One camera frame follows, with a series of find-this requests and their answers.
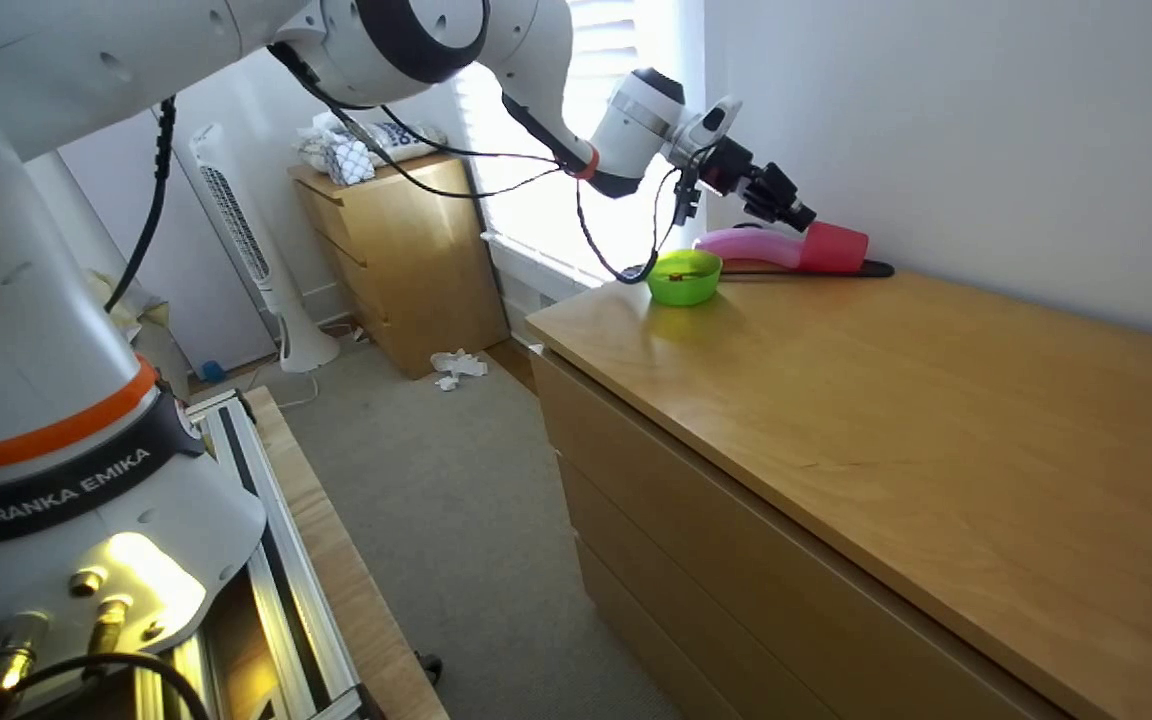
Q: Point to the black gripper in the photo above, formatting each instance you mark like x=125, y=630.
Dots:
x=728, y=166

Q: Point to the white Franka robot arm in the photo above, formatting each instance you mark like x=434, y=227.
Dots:
x=56, y=332

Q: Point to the wooden chest of drawers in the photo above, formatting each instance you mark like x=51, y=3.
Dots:
x=898, y=483

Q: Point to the light pink curved plastic toy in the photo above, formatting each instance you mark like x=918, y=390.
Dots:
x=755, y=247

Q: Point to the green plastic bowl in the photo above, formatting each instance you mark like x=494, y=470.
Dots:
x=687, y=283

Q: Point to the white window blinds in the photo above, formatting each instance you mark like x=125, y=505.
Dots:
x=630, y=52

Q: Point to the crumpled white paper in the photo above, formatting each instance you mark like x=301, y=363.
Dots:
x=456, y=365

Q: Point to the small wooden bedside cabinet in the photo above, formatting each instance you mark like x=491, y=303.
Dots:
x=410, y=267

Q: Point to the white crumpled tissue wad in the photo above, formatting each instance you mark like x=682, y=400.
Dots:
x=343, y=151

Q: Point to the white tower fan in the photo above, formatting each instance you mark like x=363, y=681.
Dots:
x=259, y=267

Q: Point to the wooden platform plank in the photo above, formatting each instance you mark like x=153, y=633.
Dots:
x=336, y=563

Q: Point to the aluminium platform frame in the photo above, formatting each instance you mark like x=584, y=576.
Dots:
x=279, y=563

